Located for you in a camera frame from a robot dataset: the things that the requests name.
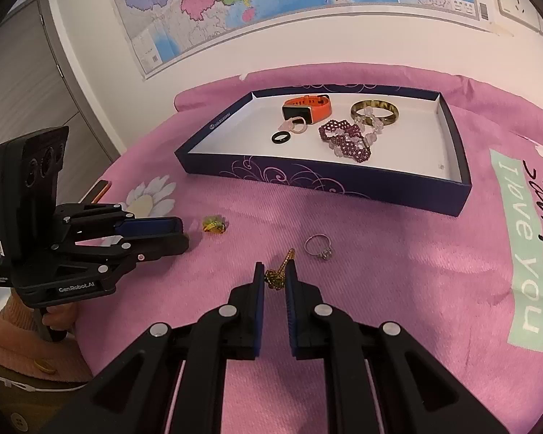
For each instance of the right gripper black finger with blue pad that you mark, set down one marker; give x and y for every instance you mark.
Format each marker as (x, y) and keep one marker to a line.
(230, 332)
(350, 352)

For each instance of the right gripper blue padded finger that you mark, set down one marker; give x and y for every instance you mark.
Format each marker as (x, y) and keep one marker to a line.
(149, 226)

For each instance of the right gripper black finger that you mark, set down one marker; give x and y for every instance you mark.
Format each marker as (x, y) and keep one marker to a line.
(154, 247)

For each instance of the orange smart watch band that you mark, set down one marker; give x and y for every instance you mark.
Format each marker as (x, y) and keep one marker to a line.
(312, 108)

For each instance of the tortoiseshell bangle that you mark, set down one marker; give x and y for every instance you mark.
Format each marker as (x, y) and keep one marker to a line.
(364, 112)

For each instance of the orange knit sleeve forearm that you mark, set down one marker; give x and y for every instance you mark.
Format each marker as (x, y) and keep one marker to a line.
(22, 350)

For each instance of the person's left hand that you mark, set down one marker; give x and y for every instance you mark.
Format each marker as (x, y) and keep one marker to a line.
(61, 317)

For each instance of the green gold brooch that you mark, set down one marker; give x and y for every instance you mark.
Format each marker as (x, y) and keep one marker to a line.
(214, 224)

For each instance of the orange black phone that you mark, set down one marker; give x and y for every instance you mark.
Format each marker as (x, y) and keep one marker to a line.
(96, 192)

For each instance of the pink floral bed sheet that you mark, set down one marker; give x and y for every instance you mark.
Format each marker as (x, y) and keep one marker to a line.
(468, 288)

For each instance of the grey wardrobe door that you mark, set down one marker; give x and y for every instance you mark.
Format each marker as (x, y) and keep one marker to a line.
(38, 89)

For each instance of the navy white shallow box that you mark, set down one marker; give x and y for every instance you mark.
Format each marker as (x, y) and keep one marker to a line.
(419, 161)

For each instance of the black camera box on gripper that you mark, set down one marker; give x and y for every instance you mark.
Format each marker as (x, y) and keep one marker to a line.
(29, 168)

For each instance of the white wall socket panel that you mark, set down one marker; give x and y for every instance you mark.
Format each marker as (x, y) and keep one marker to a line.
(523, 12)

